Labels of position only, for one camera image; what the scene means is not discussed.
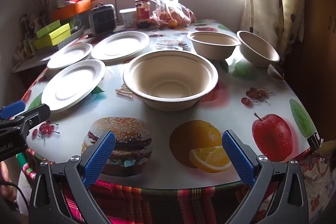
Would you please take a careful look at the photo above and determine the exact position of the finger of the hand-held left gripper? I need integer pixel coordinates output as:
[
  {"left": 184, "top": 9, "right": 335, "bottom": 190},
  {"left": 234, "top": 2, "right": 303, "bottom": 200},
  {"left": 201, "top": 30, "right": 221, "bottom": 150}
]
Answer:
[
  {"left": 10, "top": 103, "right": 51, "bottom": 136},
  {"left": 0, "top": 100, "right": 26, "bottom": 120}
]

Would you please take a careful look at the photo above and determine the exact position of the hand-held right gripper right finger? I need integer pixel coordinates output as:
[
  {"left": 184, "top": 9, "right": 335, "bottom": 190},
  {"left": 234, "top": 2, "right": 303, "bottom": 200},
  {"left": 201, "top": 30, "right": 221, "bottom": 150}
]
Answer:
[{"left": 222, "top": 130, "right": 309, "bottom": 224}]

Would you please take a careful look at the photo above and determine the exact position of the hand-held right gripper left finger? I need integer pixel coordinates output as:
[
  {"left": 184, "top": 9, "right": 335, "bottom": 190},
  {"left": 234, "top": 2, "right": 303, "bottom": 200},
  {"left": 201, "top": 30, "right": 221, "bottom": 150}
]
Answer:
[{"left": 29, "top": 130, "right": 116, "bottom": 224}]

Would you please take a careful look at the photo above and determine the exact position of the white paper plate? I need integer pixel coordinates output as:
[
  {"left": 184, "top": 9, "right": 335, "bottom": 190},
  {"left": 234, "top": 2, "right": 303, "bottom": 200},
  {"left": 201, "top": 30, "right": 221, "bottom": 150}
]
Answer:
[
  {"left": 91, "top": 31, "right": 150, "bottom": 61},
  {"left": 47, "top": 43, "right": 93, "bottom": 69},
  {"left": 41, "top": 59, "right": 107, "bottom": 111}
]

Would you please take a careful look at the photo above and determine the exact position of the beige paper bowl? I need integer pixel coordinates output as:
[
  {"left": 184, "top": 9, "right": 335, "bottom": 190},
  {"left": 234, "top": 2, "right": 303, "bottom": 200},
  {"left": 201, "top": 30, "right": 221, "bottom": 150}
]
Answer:
[
  {"left": 236, "top": 30, "right": 280, "bottom": 68},
  {"left": 187, "top": 31, "right": 241, "bottom": 60},
  {"left": 123, "top": 50, "right": 219, "bottom": 110}
]

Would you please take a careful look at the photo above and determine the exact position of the grey side shelf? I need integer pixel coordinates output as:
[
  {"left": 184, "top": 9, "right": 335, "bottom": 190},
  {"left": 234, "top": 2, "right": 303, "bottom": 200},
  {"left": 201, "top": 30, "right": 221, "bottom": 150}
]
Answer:
[{"left": 12, "top": 51, "right": 58, "bottom": 73}]

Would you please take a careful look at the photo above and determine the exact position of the fruit print tablecloth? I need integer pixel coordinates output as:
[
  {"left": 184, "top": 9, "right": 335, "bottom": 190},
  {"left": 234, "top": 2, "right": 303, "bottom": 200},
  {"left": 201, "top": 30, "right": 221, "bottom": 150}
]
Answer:
[{"left": 21, "top": 19, "right": 319, "bottom": 190}]

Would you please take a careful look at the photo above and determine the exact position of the plaid cloth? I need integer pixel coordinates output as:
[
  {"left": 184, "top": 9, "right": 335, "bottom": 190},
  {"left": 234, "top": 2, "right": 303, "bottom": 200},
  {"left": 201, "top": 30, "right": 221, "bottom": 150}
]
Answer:
[{"left": 16, "top": 148, "right": 271, "bottom": 224}]

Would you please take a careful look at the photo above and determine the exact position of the green box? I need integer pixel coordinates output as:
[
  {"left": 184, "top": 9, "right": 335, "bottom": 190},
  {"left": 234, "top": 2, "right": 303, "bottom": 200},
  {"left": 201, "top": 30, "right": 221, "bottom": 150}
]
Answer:
[
  {"left": 36, "top": 20, "right": 61, "bottom": 39},
  {"left": 34, "top": 23, "right": 72, "bottom": 51}
]

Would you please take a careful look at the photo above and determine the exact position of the black binder clip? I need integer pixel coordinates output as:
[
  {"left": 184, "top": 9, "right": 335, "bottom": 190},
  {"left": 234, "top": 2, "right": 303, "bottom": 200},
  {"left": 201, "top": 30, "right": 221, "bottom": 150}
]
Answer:
[{"left": 307, "top": 132, "right": 324, "bottom": 159}]

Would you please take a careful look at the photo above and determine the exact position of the striped tray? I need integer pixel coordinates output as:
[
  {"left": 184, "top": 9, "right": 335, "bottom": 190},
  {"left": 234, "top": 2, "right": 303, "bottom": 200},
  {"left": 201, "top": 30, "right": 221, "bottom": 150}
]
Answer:
[{"left": 56, "top": 27, "right": 86, "bottom": 51}]

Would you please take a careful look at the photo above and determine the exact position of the orange box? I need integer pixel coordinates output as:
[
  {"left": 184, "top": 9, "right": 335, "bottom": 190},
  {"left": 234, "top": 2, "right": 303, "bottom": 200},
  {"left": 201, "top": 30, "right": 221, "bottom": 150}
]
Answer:
[{"left": 51, "top": 0, "right": 92, "bottom": 21}]

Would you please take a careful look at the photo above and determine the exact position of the small grey heater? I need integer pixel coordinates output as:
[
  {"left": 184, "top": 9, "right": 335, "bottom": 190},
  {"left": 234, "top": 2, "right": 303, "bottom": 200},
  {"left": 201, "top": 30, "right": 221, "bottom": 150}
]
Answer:
[{"left": 88, "top": 3, "right": 117, "bottom": 36}]

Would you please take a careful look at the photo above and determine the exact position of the white plastic tub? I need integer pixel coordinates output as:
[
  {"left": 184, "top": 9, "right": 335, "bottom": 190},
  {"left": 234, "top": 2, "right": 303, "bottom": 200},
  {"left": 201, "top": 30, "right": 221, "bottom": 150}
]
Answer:
[{"left": 119, "top": 8, "right": 138, "bottom": 28}]

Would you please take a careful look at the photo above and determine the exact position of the red label glass jar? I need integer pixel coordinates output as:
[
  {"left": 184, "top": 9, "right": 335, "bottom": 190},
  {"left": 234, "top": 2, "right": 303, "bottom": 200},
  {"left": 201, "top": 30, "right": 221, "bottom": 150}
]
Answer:
[{"left": 135, "top": 0, "right": 151, "bottom": 28}]

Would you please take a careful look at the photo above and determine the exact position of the plastic bag of oranges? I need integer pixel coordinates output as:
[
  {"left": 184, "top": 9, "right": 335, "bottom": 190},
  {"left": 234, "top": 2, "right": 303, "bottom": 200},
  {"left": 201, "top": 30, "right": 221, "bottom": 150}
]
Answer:
[{"left": 129, "top": 0, "right": 197, "bottom": 29}]

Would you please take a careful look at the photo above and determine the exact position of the patterned curtain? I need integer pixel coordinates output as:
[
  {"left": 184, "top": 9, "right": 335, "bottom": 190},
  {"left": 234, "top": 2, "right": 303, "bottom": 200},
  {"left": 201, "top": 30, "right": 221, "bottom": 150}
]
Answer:
[{"left": 240, "top": 0, "right": 306, "bottom": 56}]

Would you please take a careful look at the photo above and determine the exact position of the black cable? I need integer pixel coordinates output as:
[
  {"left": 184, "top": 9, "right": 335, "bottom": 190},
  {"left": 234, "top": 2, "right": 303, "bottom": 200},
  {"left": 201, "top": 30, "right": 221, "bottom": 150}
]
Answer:
[{"left": 0, "top": 181, "right": 30, "bottom": 214}]

